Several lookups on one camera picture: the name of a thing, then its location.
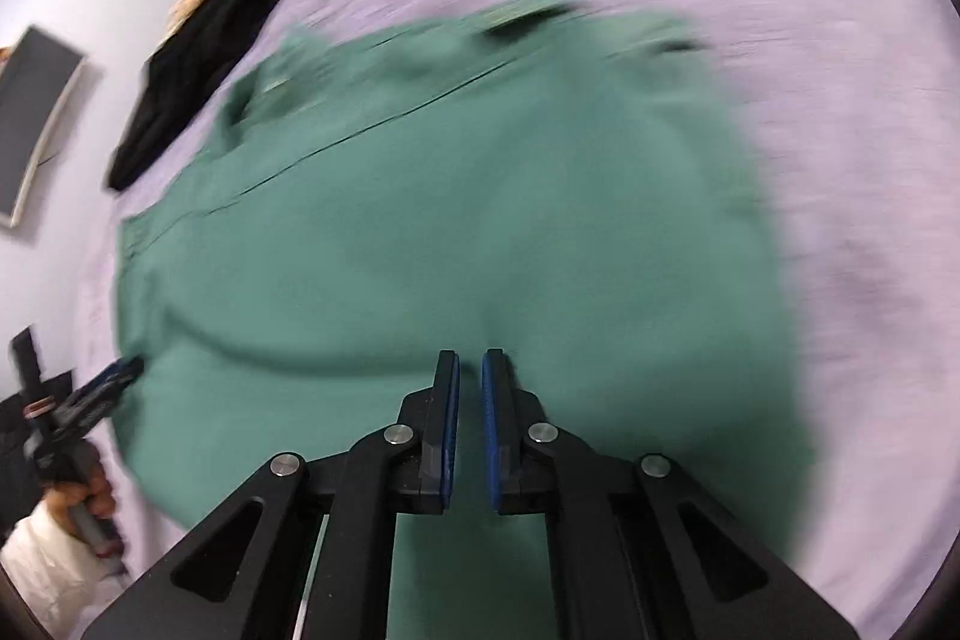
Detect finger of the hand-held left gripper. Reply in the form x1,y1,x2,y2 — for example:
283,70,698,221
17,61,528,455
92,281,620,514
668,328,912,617
71,356,145,422

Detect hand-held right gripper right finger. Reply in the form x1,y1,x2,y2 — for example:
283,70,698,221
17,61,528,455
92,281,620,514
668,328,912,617
480,347,863,640

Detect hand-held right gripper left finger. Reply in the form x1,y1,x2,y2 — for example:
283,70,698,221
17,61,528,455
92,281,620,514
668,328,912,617
79,349,460,640

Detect green button-up work jacket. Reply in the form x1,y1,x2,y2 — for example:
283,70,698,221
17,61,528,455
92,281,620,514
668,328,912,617
111,0,818,640

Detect black folded clothes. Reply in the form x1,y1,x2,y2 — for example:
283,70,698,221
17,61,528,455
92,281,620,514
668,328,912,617
105,0,282,195

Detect person's left hand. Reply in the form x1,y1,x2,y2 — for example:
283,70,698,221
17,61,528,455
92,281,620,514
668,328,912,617
41,441,119,540

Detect curved monitor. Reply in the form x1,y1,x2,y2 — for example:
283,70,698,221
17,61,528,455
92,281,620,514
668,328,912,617
0,25,87,230

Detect purple fleece blanket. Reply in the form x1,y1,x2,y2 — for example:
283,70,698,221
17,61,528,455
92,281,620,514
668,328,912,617
75,0,953,640

